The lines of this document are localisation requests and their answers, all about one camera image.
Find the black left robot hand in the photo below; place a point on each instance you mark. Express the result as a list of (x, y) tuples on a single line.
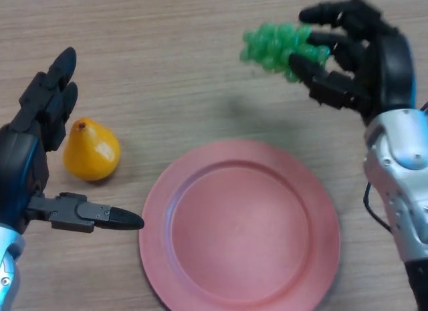
[(18, 167)]

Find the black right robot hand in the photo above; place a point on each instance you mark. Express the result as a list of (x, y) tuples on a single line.
[(391, 70)]

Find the green grapes bunch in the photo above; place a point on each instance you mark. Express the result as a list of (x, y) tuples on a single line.
[(271, 47)]

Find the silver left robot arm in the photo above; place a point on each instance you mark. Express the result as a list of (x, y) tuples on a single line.
[(8, 257)]

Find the pink round plate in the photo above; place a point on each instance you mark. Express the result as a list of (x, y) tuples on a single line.
[(240, 230)]

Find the orange yellow pear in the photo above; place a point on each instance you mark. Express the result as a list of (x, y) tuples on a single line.
[(92, 154)]

